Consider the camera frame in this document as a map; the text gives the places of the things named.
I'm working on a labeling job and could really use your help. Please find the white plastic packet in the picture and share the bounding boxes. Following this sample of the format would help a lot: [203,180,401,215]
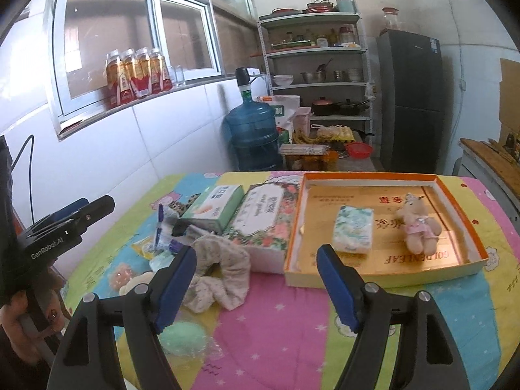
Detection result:
[154,204,179,253]

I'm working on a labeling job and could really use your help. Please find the pink-dressed teddy bear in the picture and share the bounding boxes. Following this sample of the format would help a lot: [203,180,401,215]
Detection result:
[395,195,441,256]

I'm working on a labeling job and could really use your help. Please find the bananas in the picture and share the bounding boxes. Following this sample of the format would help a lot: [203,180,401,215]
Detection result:
[292,128,321,146]

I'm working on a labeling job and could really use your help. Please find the green puff ball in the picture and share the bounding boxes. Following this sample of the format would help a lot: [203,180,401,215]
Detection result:
[158,321,212,358]

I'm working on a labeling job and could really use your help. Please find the clear glass jar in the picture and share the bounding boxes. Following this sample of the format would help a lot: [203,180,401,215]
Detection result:
[381,7,401,35]

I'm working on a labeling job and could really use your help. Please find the person's left hand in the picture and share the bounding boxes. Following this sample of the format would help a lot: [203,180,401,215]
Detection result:
[0,268,72,370]

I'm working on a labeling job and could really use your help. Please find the small green patterned tissue pack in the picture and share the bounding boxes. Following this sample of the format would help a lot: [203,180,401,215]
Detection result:
[148,250,179,273]

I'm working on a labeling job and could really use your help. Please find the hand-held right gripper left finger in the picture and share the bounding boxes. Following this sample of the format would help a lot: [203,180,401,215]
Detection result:
[48,246,198,390]

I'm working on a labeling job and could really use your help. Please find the black cable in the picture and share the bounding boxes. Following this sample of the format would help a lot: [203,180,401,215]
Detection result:
[10,134,36,228]

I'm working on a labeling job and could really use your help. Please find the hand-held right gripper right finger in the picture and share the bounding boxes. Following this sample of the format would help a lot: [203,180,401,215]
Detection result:
[316,245,502,390]

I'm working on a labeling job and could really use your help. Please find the red colander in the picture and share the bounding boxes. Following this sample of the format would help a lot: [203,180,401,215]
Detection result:
[344,142,372,158]

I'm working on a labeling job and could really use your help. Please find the egg tray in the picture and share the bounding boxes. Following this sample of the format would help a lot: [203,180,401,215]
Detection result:
[317,124,353,141]

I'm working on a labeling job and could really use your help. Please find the dark grey refrigerator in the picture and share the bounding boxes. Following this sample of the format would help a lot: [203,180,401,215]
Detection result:
[376,29,445,173]

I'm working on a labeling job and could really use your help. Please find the black water pump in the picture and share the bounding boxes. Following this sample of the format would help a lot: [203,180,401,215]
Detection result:
[236,67,265,88]

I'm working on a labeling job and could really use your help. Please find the green tissue box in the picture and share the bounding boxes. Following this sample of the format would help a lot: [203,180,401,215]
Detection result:
[179,185,244,234]

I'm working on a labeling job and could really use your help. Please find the red wire basket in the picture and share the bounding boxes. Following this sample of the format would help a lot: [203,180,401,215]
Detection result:
[303,0,338,13]

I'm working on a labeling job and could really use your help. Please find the black frying pan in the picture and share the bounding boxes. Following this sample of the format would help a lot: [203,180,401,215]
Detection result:
[337,98,371,115]

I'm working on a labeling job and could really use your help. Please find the floral tissue box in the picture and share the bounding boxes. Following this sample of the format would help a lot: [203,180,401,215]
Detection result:
[223,183,301,275]

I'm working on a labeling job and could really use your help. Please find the sliding window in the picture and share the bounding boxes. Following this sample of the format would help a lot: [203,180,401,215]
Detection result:
[45,0,228,139]

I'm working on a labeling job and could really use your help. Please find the pink plush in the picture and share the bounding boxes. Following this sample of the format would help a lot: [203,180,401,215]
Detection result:
[106,262,137,293]

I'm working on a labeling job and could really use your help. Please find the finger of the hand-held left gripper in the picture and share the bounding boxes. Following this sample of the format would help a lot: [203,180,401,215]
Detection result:
[61,194,116,232]
[28,197,90,233]

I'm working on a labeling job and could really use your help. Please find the green white tissue pack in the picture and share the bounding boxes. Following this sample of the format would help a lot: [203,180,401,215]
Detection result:
[332,206,374,256]

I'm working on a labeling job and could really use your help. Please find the stack of steel cups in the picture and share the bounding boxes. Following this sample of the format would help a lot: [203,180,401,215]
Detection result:
[333,68,364,83]

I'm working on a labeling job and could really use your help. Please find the clear container of oranges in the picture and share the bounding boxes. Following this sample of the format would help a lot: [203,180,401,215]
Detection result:
[280,143,338,170]

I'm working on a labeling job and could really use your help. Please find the orange-rimmed cardboard box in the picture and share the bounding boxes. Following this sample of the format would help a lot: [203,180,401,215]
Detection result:
[283,172,490,289]

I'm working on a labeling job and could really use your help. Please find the grey cabinet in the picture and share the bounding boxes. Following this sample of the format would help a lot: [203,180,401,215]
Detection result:
[459,146,520,212]

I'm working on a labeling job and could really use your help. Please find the white metal shelf rack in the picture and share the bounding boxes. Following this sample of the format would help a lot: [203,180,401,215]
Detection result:
[258,11,374,159]

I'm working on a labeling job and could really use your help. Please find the blue water jug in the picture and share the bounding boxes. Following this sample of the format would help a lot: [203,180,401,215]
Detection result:
[221,85,281,171]

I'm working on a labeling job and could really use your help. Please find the white green flour bag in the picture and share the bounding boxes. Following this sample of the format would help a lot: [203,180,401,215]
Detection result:
[256,95,301,131]

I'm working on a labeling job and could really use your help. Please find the wooden board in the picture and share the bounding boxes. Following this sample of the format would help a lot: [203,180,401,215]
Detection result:
[459,137,520,179]

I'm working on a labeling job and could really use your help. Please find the white plush toy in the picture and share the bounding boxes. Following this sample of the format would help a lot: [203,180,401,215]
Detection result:
[119,270,157,297]

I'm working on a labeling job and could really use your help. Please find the red-lidded pot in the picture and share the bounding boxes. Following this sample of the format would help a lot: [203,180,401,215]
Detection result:
[312,97,336,115]

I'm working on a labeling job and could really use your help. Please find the red tea bottle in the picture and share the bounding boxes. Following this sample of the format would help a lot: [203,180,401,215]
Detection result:
[121,49,145,100]
[106,51,133,108]
[135,47,161,96]
[149,47,172,92]

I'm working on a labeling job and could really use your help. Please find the floral cloth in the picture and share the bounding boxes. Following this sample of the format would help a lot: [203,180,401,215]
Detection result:
[181,233,252,313]

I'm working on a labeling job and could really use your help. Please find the brown cardboard sheet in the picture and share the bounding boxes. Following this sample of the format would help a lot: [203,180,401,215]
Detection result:
[499,58,520,147]

